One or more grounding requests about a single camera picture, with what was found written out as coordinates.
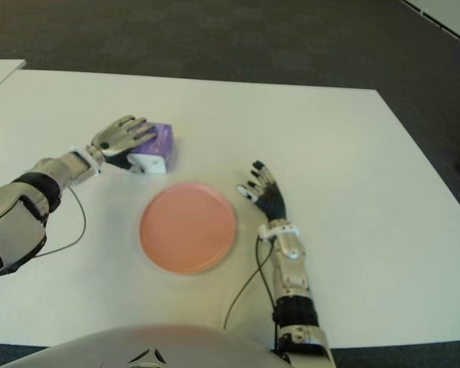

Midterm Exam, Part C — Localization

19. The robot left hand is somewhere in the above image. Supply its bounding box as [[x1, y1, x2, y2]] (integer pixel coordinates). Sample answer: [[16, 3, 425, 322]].
[[86, 114, 157, 173]]

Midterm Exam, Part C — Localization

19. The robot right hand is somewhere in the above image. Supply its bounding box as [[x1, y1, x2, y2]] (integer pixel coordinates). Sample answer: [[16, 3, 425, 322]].
[[235, 159, 289, 225]]

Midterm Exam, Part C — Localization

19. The purple white tissue pack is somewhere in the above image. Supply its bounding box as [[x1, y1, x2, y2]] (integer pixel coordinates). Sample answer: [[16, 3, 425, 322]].
[[132, 121, 176, 174]]

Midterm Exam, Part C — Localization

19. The round pink plate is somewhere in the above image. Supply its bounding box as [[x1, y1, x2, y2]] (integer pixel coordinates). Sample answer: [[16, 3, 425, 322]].
[[139, 182, 238, 275]]

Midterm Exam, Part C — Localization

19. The adjacent white table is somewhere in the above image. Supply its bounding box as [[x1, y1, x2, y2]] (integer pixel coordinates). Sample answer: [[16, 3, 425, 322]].
[[0, 58, 27, 97]]

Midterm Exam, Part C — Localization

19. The silver robot torso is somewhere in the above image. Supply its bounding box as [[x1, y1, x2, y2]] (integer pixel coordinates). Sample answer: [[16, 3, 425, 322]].
[[0, 324, 292, 368]]

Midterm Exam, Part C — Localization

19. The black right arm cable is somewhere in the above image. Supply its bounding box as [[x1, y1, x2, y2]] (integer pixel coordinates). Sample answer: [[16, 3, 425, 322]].
[[224, 235, 279, 352]]

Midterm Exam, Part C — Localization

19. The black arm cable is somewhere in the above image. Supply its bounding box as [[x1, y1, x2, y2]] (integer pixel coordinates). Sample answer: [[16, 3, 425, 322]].
[[224, 235, 279, 352], [7, 186, 87, 275]]

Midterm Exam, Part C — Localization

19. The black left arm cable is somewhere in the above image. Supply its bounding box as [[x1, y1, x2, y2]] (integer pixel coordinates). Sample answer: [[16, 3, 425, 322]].
[[7, 186, 87, 275]]

